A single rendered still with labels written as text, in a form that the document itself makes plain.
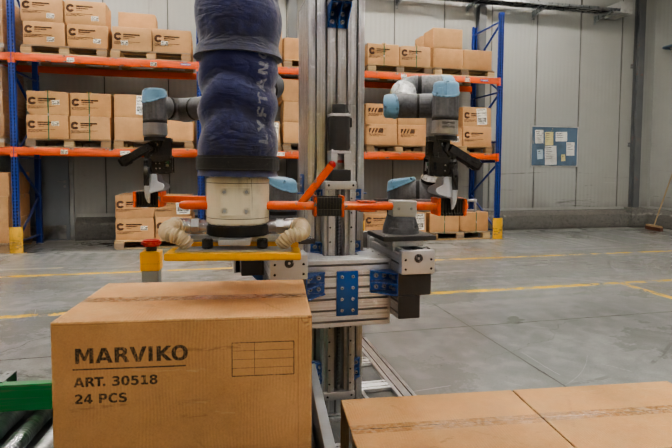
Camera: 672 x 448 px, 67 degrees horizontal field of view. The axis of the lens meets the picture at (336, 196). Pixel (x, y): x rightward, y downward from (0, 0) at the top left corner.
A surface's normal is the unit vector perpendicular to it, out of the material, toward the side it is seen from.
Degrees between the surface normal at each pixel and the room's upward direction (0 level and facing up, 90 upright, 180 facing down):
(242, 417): 90
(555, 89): 90
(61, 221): 90
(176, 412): 90
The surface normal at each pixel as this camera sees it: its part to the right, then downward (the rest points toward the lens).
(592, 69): 0.23, 0.05
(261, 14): 0.70, 0.15
